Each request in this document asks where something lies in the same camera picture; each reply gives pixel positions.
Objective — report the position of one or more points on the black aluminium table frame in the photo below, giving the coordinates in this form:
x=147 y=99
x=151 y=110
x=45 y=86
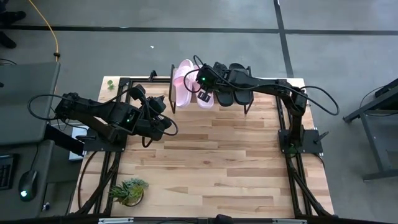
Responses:
x=281 y=118

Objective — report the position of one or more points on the grey desk top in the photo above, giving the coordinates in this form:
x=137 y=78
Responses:
x=25 y=99

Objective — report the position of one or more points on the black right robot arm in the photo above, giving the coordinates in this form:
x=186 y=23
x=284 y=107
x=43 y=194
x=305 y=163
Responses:
x=273 y=87

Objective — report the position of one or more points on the black table-level camera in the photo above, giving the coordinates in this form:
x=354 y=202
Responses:
x=224 y=219

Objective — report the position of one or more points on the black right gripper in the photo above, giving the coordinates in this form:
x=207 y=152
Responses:
x=208 y=82

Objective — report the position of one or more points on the black metal cart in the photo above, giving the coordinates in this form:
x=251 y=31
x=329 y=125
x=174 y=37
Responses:
x=373 y=133

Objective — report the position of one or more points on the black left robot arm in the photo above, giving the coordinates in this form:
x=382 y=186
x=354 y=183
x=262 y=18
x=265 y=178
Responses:
x=93 y=112

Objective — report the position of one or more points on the wooden shelf with black frame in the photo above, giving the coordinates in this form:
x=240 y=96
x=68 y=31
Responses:
x=171 y=90

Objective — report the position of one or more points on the pink slide sandal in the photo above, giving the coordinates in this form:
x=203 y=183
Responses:
x=183 y=90
x=206 y=105

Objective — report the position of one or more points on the person's foot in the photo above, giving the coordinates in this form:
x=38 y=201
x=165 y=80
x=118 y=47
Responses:
x=14 y=17
x=7 y=40

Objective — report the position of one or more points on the black computer mouse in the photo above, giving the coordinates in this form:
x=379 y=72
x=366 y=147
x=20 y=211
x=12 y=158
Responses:
x=28 y=186

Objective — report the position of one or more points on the black keyboard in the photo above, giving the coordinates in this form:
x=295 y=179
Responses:
x=6 y=172

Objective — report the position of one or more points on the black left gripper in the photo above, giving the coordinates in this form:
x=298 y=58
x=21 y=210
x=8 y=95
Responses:
x=132 y=116

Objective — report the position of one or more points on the black slide sandal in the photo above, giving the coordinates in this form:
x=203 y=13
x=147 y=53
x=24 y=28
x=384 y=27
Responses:
x=224 y=99
x=243 y=98

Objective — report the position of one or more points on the dark desk top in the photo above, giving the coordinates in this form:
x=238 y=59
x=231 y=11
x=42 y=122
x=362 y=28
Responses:
x=46 y=186

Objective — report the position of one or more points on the silver frame bracket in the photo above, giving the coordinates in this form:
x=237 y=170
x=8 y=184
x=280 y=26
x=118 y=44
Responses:
x=289 y=221
x=115 y=221

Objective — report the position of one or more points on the small green sprig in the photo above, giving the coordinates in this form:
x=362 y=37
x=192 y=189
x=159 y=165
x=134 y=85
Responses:
x=111 y=85

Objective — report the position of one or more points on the succulent plant in pot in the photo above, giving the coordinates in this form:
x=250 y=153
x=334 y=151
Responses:
x=130 y=193

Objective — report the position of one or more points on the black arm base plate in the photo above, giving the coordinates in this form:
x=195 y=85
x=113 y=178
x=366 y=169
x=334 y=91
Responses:
x=311 y=143
x=102 y=146

